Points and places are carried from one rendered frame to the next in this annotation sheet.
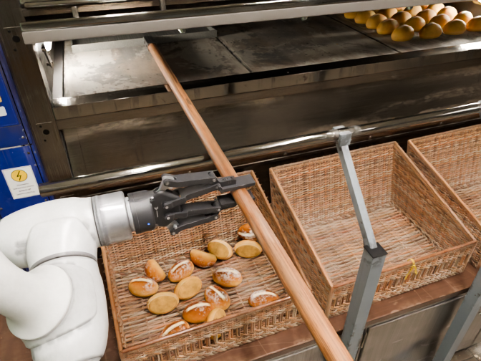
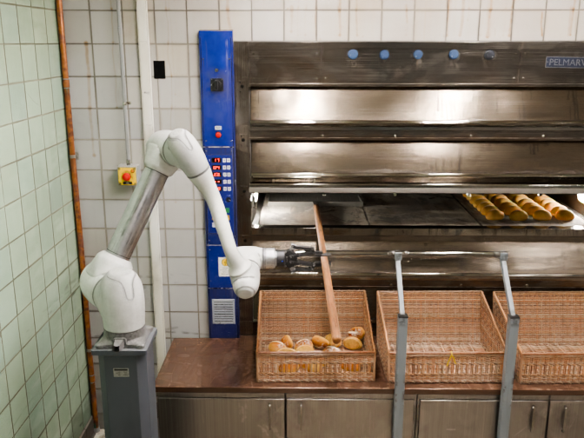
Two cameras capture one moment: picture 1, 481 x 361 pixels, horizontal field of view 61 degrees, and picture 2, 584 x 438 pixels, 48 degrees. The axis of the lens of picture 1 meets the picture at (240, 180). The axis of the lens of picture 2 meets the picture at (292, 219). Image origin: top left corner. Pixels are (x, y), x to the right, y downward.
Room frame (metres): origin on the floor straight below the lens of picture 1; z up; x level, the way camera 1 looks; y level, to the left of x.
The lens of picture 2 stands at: (-1.97, -0.80, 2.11)
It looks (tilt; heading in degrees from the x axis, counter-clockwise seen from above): 15 degrees down; 20
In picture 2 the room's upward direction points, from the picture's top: straight up
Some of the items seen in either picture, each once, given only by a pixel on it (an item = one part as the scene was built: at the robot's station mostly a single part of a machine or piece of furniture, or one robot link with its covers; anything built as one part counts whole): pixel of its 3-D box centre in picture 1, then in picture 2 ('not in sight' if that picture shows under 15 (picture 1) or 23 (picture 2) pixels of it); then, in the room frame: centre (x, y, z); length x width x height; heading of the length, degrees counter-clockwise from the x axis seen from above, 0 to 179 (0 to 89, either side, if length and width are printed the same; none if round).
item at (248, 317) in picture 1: (199, 261); (314, 333); (0.88, 0.13, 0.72); 0.56 x 0.49 x 0.28; 111
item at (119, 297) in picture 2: not in sight; (121, 296); (0.01, 0.61, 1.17); 0.18 x 0.16 x 0.22; 57
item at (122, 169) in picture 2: not in sight; (129, 175); (0.78, 1.07, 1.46); 0.10 x 0.07 x 0.10; 109
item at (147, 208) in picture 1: (155, 208); (287, 258); (0.57, 0.16, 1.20); 0.09 x 0.07 x 0.08; 110
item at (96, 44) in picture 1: (140, 28); (314, 196); (1.73, 0.41, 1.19); 0.55 x 0.36 x 0.03; 110
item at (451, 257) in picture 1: (364, 218); (437, 334); (1.08, -0.44, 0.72); 0.56 x 0.49 x 0.28; 110
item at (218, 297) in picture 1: (217, 296); not in sight; (0.82, 0.08, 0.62); 0.10 x 0.07 x 0.05; 46
